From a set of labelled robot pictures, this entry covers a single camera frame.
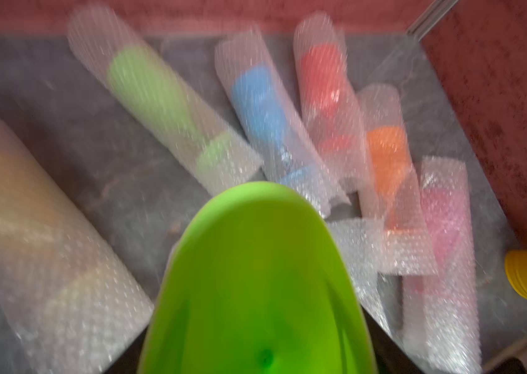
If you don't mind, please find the red glass in bubble wrap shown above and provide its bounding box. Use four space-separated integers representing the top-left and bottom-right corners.
293 12 374 193

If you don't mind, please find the blue glass in bubble wrap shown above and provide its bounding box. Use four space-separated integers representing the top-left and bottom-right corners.
215 26 349 218

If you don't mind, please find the clear bubble wrap sheet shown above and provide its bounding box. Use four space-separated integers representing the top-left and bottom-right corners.
327 218 391 333

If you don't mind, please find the right aluminium corner post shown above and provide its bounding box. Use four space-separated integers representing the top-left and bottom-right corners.
406 0 458 41

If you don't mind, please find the green glass in bubble wrap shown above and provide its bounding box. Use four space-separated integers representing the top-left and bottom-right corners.
67 5 263 196

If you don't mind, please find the pink glass in bubble wrap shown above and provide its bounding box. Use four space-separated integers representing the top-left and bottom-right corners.
402 157 481 373

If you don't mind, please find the bright green wine glass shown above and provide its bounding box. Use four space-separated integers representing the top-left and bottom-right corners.
138 182 377 373

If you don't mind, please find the orange glass in bubble wrap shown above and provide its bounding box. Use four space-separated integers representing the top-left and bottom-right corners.
357 83 438 276

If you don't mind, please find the yellow glass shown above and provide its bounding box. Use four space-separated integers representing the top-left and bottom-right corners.
0 120 154 373

